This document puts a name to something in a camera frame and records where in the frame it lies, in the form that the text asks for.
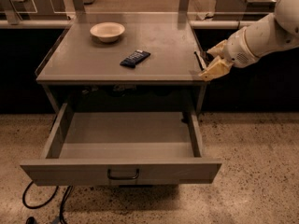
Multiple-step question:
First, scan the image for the grey background counter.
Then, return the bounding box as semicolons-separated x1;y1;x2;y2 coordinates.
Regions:
0;0;67;21
213;0;277;21

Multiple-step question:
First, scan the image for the grey background counter left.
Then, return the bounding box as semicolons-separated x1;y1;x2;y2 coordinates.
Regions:
0;0;67;21

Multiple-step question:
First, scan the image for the grey background counter right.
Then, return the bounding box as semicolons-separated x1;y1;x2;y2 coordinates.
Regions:
213;0;277;21

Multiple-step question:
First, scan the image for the black rxbar chocolate bar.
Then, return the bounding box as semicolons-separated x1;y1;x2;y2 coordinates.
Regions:
194;51;214;71

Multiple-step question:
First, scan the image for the grey metal table cabinet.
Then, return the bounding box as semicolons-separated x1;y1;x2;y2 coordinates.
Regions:
36;12;206;111

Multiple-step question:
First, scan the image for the grey open top drawer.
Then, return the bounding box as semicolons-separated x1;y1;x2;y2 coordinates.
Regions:
21;104;221;186

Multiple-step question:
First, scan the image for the blue snack bar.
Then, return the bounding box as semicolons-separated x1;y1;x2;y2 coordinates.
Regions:
121;49;150;68

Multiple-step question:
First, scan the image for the black floor cable loop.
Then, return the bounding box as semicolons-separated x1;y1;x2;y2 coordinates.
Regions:
21;180;60;210

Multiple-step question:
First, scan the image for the white ceramic bowl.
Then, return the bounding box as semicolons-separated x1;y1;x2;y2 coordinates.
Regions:
90;22;125;43

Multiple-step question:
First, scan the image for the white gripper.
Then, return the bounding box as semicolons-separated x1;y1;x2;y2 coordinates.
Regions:
199;30;259;81

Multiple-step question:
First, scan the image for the black drawer handle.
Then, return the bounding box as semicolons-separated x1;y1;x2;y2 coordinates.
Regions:
107;169;140;181

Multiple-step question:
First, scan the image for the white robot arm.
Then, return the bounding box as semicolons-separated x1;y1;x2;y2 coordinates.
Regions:
199;0;299;81

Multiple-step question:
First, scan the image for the clear acrylic barrier panel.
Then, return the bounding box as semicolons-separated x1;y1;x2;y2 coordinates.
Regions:
0;0;281;25

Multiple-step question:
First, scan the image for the white horizontal rail pipe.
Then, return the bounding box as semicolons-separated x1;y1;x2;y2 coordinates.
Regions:
0;19;260;30

